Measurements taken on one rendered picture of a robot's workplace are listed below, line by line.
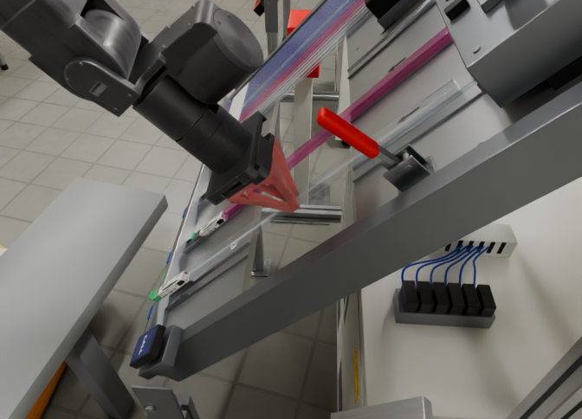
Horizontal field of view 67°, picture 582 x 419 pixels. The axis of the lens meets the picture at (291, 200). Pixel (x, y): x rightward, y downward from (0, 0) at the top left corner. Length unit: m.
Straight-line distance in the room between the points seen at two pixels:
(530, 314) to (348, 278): 0.52
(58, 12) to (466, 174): 0.32
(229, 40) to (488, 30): 0.20
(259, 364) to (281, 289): 0.99
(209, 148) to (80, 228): 0.65
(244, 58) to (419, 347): 0.57
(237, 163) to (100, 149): 1.92
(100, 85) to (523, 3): 0.32
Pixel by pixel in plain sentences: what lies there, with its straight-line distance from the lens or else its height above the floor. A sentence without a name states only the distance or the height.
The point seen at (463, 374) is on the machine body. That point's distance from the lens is 0.79.
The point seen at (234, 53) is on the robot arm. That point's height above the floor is 1.14.
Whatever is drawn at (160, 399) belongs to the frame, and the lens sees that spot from 0.63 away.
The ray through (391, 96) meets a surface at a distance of 0.52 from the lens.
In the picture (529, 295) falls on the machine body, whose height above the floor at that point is 0.62.
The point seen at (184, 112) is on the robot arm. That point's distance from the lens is 0.42.
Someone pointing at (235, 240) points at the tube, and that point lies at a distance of 0.55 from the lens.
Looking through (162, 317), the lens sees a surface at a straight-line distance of 0.69.
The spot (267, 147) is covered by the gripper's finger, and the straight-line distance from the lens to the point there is 0.45.
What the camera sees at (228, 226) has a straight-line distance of 0.67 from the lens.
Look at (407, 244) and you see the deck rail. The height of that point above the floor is 1.00.
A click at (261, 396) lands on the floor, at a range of 1.40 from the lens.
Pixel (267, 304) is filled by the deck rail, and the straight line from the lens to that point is 0.48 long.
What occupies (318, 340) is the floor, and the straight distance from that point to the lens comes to 1.47.
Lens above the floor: 1.30
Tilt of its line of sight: 44 degrees down
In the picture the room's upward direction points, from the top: straight up
